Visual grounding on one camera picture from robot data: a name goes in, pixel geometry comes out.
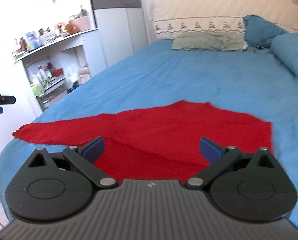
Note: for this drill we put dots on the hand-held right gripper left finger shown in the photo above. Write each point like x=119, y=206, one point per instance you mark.
x=96, y=150

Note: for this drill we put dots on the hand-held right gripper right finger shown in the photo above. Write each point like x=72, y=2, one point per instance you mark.
x=209, y=151

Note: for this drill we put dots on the red garment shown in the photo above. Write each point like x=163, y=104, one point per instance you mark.
x=164, y=130

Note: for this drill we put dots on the green bottle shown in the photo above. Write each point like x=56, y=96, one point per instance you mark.
x=37, y=90

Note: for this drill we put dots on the white bottle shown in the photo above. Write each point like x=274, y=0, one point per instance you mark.
x=41, y=73

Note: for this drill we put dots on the red box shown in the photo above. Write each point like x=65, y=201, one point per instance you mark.
x=57, y=72

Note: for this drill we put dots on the blue and white box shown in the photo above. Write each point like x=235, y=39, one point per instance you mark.
x=31, y=38

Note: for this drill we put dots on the bed with blue sheet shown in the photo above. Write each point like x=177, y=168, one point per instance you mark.
x=176, y=80

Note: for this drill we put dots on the white shelf unit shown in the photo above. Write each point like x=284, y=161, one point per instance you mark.
x=71, y=42

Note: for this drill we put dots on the pink basket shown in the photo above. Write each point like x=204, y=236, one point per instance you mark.
x=82, y=23

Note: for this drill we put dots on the green pillow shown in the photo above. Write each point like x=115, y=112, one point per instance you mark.
x=206, y=42

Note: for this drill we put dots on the small dark object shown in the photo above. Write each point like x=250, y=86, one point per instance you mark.
x=259, y=47

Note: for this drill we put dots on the cream embroidered pillow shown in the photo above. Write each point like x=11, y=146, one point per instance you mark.
x=201, y=26

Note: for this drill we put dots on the blue rolled duvet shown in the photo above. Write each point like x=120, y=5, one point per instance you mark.
x=293, y=52

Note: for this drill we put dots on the white and grey wardrobe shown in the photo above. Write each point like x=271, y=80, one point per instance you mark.
x=114, y=22

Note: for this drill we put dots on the blue pillow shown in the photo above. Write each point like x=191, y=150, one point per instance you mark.
x=261, y=31

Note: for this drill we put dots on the beige padded headboard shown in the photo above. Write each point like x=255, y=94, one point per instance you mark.
x=226, y=5

